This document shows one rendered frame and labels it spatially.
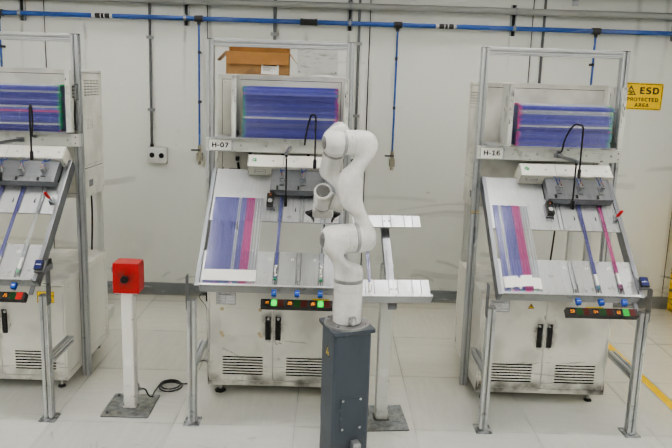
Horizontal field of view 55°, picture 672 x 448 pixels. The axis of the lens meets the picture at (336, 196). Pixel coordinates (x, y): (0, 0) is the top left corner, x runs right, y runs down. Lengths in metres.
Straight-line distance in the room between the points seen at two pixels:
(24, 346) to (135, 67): 2.24
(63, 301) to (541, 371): 2.58
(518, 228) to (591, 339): 0.76
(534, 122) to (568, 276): 0.82
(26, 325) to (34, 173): 0.81
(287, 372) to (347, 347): 0.98
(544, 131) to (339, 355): 1.67
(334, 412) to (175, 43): 3.17
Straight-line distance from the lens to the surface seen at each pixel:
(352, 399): 2.81
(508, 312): 3.62
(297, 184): 3.39
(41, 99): 3.75
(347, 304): 2.67
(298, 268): 3.19
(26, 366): 3.97
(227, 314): 3.55
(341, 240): 2.58
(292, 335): 3.55
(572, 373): 3.85
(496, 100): 3.73
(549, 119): 3.61
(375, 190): 5.01
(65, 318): 3.79
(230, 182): 3.50
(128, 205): 5.27
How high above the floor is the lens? 1.68
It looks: 10 degrees down
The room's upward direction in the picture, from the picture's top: 2 degrees clockwise
